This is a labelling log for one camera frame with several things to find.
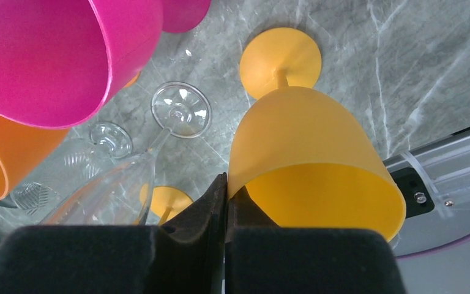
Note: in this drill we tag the clear wine glass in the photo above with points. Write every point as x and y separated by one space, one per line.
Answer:
122 195
77 160

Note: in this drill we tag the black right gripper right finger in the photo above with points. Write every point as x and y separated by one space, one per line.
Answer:
261 257

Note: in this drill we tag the yellow wine glass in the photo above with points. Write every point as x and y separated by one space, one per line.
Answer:
302 157

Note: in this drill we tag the yellow-orange wine glass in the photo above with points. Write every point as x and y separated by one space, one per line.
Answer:
167 202

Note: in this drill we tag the pink wine glass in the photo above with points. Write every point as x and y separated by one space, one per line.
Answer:
62 61

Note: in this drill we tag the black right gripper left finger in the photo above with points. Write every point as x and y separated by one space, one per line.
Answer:
185 255

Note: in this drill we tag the orange wine glass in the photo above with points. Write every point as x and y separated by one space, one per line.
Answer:
23 147

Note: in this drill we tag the aluminium frame rails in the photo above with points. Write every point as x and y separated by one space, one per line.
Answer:
435 182

